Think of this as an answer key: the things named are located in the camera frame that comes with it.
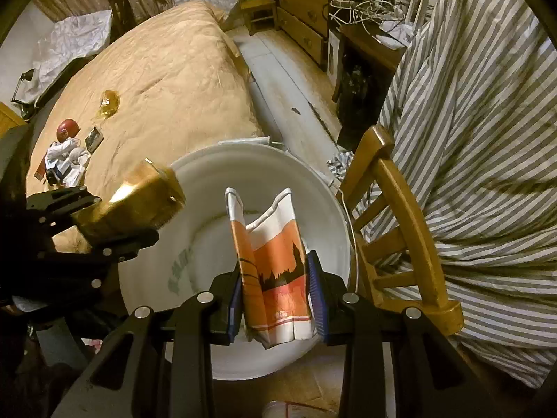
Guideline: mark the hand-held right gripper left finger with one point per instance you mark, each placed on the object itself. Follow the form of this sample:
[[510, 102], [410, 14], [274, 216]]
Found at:
[[234, 309]]

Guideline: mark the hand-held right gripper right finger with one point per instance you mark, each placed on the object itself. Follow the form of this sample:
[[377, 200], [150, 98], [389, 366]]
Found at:
[[317, 298]]

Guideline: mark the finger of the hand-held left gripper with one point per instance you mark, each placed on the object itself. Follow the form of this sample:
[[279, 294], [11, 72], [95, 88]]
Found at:
[[108, 248], [65, 200]]

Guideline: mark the gold cardboard box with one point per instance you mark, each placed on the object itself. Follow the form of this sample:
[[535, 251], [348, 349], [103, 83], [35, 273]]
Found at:
[[130, 204]]

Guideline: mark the orange white printed cloth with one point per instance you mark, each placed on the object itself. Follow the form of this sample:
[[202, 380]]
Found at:
[[274, 270]]

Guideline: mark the white plastic bucket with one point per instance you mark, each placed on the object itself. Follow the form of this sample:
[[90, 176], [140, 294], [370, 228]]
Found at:
[[261, 174]]

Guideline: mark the black trash bag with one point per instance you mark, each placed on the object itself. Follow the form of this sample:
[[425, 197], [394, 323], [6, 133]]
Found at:
[[357, 91]]

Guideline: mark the white crumpled plastic bag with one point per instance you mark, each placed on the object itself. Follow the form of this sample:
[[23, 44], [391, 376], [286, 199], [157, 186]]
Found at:
[[69, 154]]

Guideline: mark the small dark packet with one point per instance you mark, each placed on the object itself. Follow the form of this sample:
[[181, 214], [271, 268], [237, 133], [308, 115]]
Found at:
[[94, 138]]

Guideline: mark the yellow cellophane wrapper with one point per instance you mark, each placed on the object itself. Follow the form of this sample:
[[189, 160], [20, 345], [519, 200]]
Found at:
[[108, 102]]

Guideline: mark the tan quilted bedspread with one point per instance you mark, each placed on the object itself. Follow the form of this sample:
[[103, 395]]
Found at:
[[174, 96]]

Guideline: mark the dark wooden chair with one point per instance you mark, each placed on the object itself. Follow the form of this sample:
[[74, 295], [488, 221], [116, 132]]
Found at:
[[119, 13]]

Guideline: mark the grey striped cloth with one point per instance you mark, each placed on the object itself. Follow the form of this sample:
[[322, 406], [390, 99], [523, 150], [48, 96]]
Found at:
[[478, 139]]

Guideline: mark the white picture box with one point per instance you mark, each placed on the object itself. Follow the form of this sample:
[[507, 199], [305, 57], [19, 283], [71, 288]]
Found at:
[[333, 56]]

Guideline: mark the dark wooden desk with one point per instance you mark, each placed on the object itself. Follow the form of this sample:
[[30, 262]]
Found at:
[[370, 48]]

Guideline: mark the small wooden chair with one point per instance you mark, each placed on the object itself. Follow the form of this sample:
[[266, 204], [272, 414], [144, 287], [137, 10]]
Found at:
[[256, 6]]

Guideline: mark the white router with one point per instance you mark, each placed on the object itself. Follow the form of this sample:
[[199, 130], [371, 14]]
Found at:
[[413, 6]]

